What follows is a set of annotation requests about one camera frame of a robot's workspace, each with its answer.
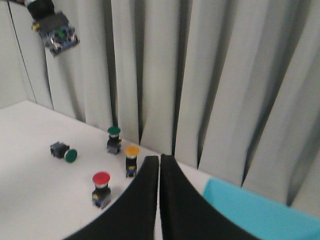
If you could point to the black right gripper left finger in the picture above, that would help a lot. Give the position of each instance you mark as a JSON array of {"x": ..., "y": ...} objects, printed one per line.
[{"x": 132, "y": 216}]

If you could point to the front red push button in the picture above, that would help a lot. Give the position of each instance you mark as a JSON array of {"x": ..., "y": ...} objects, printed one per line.
[{"x": 101, "y": 196}]

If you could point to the light blue plastic box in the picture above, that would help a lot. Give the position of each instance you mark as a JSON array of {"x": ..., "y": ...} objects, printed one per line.
[{"x": 258, "y": 215}]

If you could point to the upright green push button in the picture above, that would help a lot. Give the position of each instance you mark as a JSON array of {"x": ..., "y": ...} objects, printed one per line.
[{"x": 114, "y": 143}]

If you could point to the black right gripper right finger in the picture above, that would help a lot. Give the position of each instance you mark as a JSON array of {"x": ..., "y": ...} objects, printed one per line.
[{"x": 185, "y": 214}]

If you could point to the yellow push button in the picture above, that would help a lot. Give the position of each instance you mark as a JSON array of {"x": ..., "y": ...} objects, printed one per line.
[
  {"x": 131, "y": 153},
  {"x": 53, "y": 27}
]

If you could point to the lying green push button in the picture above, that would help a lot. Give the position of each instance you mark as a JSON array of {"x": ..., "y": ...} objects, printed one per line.
[{"x": 63, "y": 151}]

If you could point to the white pleated curtain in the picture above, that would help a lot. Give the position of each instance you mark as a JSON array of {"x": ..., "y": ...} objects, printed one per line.
[{"x": 230, "y": 87}]

